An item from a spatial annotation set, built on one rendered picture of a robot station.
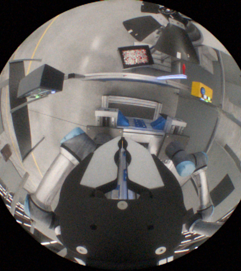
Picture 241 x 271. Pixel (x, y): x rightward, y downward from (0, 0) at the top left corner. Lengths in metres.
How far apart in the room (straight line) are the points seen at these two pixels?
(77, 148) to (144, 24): 0.77
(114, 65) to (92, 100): 0.67
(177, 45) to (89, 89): 1.42
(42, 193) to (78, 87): 1.56
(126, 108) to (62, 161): 1.15
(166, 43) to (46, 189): 0.76
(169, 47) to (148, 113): 1.13
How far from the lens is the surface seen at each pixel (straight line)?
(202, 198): 0.69
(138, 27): 0.71
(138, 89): 1.56
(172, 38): 0.51
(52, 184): 0.40
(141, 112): 1.41
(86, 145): 0.41
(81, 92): 1.68
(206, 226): 0.54
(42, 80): 0.45
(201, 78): 1.38
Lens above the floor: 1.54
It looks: 61 degrees down
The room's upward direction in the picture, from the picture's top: 179 degrees counter-clockwise
